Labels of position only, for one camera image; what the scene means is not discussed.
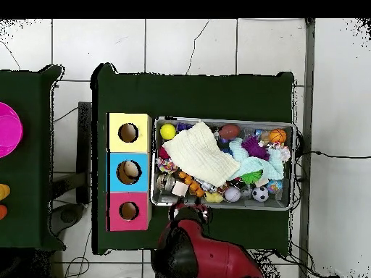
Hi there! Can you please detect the small wooden block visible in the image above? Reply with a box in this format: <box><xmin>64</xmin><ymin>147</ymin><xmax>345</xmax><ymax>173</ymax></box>
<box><xmin>171</xmin><ymin>181</ymin><xmax>190</xmax><ymax>198</ymax></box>

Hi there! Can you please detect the cream yellow cloth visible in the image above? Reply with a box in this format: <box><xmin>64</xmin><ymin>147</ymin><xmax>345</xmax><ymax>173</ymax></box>
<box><xmin>162</xmin><ymin>121</ymin><xmax>241</xmax><ymax>188</ymax></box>

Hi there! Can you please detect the brown toy football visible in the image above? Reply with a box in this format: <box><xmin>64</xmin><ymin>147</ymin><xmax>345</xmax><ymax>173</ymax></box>
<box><xmin>218</xmin><ymin>124</ymin><xmax>241</xmax><ymax>140</ymax></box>

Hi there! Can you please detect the black cable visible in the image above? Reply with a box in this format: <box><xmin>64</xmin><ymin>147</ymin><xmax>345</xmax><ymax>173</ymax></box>
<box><xmin>295</xmin><ymin>150</ymin><xmax>371</xmax><ymax>160</ymax></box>

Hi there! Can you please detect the orange toy basketball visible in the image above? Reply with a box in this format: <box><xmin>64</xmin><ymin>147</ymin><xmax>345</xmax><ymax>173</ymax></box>
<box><xmin>269</xmin><ymin>128</ymin><xmax>288</xmax><ymax>144</ymax></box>

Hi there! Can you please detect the yellow ball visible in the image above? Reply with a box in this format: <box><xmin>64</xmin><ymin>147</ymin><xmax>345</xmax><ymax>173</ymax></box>
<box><xmin>159</xmin><ymin>123</ymin><xmax>178</xmax><ymax>140</ymax></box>

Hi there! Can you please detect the clear mesh bin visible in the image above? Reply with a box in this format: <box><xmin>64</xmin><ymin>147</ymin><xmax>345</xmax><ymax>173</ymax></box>
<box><xmin>150</xmin><ymin>116</ymin><xmax>296</xmax><ymax>211</ymax></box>

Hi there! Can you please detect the small soccer ball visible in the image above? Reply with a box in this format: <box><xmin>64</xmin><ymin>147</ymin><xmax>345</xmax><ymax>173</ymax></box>
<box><xmin>251</xmin><ymin>185</ymin><xmax>270</xmax><ymax>203</ymax></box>

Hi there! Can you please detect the magenta plate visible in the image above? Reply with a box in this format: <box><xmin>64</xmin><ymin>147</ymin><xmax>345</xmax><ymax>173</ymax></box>
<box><xmin>0</xmin><ymin>101</ymin><xmax>24</xmax><ymax>159</ymax></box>

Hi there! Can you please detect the white ball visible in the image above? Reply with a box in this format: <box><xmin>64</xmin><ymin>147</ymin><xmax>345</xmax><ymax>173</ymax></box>
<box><xmin>223</xmin><ymin>186</ymin><xmax>242</xmax><ymax>203</ymax></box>

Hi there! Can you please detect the mint green cloth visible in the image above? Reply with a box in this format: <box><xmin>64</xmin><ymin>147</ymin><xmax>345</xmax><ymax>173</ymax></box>
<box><xmin>228</xmin><ymin>137</ymin><xmax>285</xmax><ymax>182</ymax></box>

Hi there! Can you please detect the green spiky ball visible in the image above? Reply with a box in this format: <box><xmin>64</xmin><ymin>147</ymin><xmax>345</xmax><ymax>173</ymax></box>
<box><xmin>240</xmin><ymin>170</ymin><xmax>263</xmax><ymax>185</ymax></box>

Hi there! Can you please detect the dark green side table cloth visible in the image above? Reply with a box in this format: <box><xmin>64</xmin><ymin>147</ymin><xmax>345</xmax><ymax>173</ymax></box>
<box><xmin>0</xmin><ymin>64</ymin><xmax>66</xmax><ymax>252</ymax></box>

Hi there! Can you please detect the purple spiky toy with eyes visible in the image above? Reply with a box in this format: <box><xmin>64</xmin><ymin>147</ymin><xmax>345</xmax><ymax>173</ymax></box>
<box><xmin>241</xmin><ymin>135</ymin><xmax>270</xmax><ymax>161</ymax></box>

